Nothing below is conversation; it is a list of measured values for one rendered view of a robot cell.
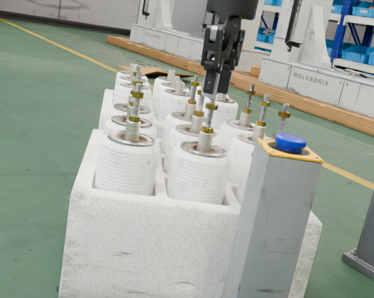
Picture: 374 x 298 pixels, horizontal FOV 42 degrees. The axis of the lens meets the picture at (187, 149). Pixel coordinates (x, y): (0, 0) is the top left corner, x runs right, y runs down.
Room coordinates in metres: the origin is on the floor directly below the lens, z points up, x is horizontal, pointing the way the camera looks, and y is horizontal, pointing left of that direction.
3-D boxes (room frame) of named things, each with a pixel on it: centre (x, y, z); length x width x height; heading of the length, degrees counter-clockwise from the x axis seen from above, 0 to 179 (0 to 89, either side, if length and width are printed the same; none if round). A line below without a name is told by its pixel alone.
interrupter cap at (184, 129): (0.88, -0.01, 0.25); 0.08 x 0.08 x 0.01
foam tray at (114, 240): (0.88, -0.01, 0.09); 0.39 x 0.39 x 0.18; 8
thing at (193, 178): (0.77, -0.03, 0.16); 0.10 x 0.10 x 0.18
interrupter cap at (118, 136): (0.75, 0.09, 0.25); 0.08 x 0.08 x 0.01
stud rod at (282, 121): (0.78, -0.14, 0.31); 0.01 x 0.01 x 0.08
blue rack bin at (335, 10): (6.78, -1.70, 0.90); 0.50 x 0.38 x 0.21; 125
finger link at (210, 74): (0.72, -0.01, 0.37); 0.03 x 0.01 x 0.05; 162
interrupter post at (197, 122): (0.88, -0.01, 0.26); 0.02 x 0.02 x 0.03
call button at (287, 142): (0.61, -0.13, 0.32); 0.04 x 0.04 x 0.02
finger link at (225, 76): (0.80, -0.04, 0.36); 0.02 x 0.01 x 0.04; 72
